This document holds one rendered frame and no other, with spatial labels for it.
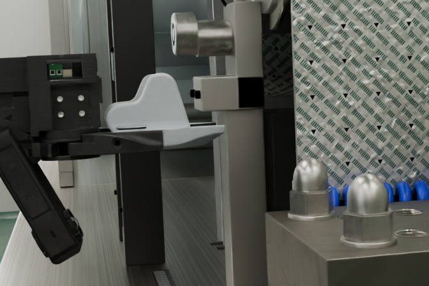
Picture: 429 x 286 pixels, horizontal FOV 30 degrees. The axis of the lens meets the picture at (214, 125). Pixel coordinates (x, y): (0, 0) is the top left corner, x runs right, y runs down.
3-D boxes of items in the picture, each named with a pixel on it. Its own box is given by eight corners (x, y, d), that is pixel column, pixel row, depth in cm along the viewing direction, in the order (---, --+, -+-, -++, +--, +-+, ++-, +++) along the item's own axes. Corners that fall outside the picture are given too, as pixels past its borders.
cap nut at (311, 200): (282, 213, 63) (280, 156, 63) (327, 209, 64) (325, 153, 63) (295, 222, 59) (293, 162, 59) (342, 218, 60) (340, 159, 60)
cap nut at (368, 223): (332, 237, 54) (331, 172, 54) (384, 233, 54) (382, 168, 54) (351, 250, 50) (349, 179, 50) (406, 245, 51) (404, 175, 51)
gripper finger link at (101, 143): (161, 131, 60) (44, 136, 60) (162, 151, 60) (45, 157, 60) (164, 127, 65) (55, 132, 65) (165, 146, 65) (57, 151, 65)
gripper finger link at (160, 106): (223, 69, 61) (101, 75, 61) (226, 147, 62) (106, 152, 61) (221, 70, 64) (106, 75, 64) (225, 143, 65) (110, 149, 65)
